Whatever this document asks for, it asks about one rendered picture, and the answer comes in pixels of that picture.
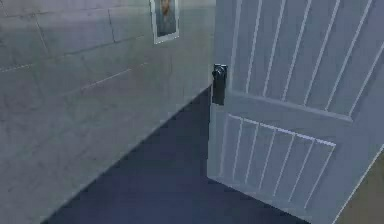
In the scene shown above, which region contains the white panelled room door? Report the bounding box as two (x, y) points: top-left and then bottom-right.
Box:
(206, 0), (384, 224)

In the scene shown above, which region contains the black door handle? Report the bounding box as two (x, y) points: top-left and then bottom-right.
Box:
(211, 63), (229, 106)

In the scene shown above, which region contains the white framed wall picture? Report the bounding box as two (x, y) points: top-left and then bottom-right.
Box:
(149, 0), (181, 45)

